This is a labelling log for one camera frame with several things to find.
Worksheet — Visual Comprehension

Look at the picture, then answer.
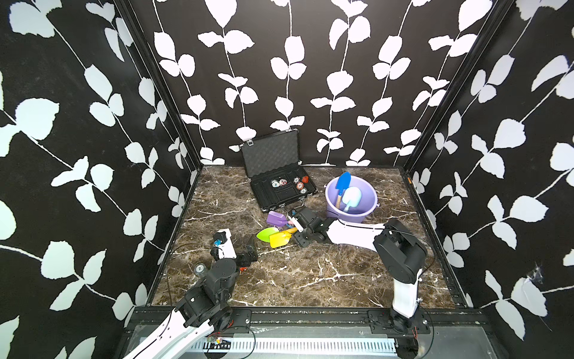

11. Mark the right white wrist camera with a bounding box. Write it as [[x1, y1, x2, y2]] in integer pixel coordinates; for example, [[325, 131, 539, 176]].
[[288, 209, 304, 232]]

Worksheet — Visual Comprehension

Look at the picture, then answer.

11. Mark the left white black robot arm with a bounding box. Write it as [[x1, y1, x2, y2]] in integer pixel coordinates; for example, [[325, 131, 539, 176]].
[[125, 244, 258, 358]]

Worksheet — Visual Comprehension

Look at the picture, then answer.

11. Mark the blue toy shovel tan handle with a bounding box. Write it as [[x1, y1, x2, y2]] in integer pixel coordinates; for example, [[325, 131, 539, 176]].
[[336, 171, 351, 209]]

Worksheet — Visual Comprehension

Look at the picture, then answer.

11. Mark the purple plastic bucket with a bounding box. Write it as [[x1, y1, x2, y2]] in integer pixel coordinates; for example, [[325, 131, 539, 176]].
[[325, 175, 379, 223]]

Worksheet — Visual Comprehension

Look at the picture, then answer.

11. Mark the open black foam case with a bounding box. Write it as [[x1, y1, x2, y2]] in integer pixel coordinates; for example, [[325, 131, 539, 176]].
[[240, 129, 317, 212]]

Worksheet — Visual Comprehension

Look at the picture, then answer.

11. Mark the purple toy shovel pink handle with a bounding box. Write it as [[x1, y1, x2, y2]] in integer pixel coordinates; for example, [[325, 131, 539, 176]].
[[266, 211, 288, 227]]

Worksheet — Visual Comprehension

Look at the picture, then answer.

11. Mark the black front mounting rail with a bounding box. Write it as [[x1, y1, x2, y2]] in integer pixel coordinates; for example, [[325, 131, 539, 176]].
[[129, 306, 490, 335]]

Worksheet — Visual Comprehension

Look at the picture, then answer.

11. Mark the light blue toy shovel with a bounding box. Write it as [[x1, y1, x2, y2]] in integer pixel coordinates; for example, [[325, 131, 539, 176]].
[[342, 186, 363, 212]]

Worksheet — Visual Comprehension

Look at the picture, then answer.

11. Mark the white perforated strip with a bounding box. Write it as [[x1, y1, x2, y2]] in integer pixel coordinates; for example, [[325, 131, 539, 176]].
[[187, 337, 397, 356]]

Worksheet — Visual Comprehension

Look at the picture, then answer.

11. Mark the small clear glass jar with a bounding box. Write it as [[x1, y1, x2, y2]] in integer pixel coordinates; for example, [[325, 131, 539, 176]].
[[194, 263, 209, 278]]

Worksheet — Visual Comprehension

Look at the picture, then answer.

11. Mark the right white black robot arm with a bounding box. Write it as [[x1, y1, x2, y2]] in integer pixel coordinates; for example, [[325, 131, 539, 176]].
[[288, 206, 428, 323]]

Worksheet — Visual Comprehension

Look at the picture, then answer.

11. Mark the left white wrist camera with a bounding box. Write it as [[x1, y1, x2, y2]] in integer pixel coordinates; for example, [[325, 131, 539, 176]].
[[210, 229, 237, 261]]

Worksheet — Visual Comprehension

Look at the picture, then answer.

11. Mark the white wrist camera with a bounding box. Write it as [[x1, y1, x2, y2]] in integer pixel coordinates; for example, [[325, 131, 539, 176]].
[[288, 209, 304, 232], [210, 229, 237, 261]]

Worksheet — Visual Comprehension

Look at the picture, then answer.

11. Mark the green toy shovel yellow handle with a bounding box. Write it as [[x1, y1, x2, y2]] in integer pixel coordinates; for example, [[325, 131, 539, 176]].
[[256, 227, 280, 243]]

